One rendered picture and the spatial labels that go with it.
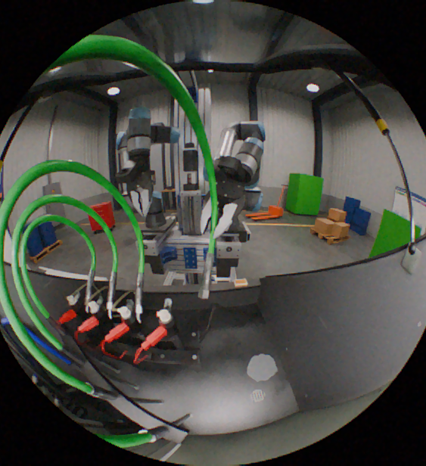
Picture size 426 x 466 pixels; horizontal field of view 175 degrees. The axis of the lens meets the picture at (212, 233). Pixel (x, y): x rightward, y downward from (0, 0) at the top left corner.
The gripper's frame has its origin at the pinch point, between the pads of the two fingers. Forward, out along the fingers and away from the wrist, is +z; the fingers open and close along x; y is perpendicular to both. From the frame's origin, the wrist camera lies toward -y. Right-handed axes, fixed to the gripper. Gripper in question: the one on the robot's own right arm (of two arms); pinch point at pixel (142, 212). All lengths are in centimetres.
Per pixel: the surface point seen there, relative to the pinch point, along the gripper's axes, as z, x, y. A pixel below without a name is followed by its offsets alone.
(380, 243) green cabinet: 55, -330, 31
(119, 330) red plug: 13.6, -2.5, -31.9
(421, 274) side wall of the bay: -6, -43, -46
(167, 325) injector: 12.2, -12.3, -30.3
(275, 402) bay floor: 41, -37, -50
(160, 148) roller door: -157, 153, 614
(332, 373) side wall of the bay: 20, -43, -47
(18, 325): -4.0, -4.6, -43.4
